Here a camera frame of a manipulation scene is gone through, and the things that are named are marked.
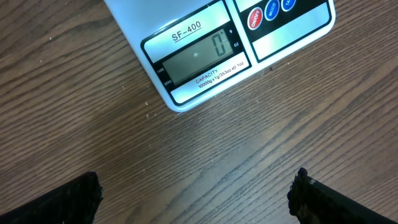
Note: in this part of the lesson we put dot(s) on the white digital kitchen scale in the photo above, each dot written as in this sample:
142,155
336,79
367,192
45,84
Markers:
194,50

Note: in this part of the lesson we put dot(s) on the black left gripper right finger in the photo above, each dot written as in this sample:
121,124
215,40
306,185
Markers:
315,203

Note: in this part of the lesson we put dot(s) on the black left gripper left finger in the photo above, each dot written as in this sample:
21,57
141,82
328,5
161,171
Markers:
77,202

